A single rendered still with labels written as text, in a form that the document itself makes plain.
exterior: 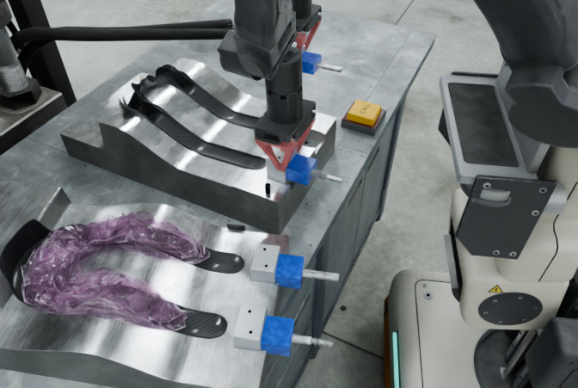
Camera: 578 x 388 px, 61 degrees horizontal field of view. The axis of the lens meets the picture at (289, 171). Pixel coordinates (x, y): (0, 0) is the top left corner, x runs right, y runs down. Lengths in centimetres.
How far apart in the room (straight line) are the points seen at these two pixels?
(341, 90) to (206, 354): 75
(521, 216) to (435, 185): 147
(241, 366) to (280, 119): 36
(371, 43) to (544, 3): 106
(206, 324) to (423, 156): 174
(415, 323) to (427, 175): 96
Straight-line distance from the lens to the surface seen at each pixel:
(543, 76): 45
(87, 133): 107
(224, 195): 87
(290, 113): 75
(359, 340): 169
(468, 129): 76
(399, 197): 210
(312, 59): 106
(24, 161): 116
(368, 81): 128
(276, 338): 69
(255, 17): 60
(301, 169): 81
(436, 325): 143
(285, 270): 75
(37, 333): 76
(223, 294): 75
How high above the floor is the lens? 148
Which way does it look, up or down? 43 degrees down
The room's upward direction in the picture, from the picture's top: straight up
